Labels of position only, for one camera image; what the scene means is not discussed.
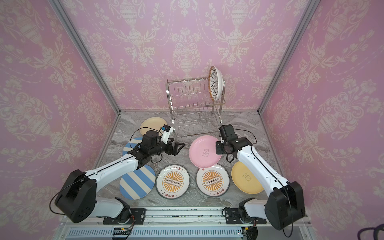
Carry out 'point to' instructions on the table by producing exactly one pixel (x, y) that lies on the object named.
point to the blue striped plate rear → (134, 142)
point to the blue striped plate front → (138, 183)
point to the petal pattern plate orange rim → (215, 83)
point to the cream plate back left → (152, 123)
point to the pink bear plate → (202, 152)
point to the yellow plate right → (244, 180)
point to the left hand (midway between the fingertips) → (179, 143)
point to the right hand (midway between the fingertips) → (221, 146)
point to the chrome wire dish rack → (193, 110)
